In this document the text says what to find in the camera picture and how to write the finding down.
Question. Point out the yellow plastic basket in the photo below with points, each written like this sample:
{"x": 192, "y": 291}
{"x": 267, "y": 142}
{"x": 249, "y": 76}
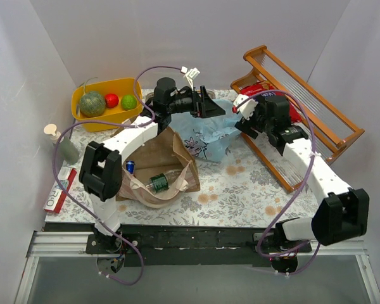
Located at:
{"x": 120, "y": 87}

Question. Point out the orange wooden rack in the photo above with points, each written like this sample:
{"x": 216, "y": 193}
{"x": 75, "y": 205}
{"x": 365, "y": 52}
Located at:
{"x": 334, "y": 132}

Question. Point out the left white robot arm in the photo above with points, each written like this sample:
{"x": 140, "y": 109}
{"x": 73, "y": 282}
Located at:
{"x": 102, "y": 173}

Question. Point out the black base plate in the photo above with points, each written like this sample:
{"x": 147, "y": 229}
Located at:
{"x": 181, "y": 245}

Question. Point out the silver metal tray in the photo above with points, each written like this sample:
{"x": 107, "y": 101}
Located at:
{"x": 146, "y": 94}

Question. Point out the white paper leaflet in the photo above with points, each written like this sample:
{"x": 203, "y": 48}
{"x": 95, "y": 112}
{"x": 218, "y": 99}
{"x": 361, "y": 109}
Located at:
{"x": 57, "y": 197}

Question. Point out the floral table mat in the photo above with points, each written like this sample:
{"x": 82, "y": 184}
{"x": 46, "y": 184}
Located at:
{"x": 238, "y": 191}

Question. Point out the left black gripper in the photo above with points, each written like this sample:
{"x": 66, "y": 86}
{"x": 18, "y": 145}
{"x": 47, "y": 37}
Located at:
{"x": 201, "y": 102}

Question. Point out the light blue plastic bag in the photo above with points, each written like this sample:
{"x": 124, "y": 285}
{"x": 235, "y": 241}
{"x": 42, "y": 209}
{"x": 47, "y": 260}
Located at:
{"x": 207, "y": 138}

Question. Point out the green melon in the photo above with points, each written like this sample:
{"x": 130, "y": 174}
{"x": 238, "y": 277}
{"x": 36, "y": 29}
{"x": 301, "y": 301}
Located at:
{"x": 92, "y": 103}

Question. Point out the green lime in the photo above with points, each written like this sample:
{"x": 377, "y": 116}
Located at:
{"x": 128, "y": 102}

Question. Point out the green pump bottle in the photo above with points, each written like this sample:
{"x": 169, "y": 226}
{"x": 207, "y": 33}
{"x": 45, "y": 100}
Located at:
{"x": 66, "y": 148}

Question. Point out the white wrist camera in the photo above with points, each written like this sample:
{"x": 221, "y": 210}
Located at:
{"x": 189, "y": 74}
{"x": 244, "y": 105}

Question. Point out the brown burlap tote bag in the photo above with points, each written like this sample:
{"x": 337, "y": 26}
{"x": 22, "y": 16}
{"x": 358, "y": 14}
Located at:
{"x": 165, "y": 154}

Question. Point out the aluminium frame rail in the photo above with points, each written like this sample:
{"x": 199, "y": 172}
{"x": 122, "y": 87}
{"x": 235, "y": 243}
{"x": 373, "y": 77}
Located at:
{"x": 74, "y": 244}

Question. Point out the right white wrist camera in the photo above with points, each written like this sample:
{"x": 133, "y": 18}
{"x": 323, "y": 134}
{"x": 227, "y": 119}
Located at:
{"x": 244, "y": 105}

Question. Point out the red apple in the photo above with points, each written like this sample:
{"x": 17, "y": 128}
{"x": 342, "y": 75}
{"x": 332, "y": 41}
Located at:
{"x": 112, "y": 100}

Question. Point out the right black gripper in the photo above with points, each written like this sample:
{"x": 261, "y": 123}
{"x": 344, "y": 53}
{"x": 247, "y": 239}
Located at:
{"x": 251, "y": 123}

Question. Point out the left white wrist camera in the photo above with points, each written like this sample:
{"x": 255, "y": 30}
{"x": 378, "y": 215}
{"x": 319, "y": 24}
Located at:
{"x": 189, "y": 74}

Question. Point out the clear plastic water bottle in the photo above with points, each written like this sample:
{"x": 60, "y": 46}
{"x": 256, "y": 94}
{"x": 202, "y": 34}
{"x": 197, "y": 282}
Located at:
{"x": 161, "y": 182}

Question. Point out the red cookie packet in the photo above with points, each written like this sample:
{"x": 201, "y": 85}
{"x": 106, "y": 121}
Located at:
{"x": 265, "y": 85}

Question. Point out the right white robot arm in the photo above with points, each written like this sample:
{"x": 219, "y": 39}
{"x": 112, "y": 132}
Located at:
{"x": 343, "y": 211}

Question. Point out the blue drink can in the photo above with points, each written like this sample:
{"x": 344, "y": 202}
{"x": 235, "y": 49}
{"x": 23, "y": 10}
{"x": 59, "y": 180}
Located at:
{"x": 130, "y": 166}

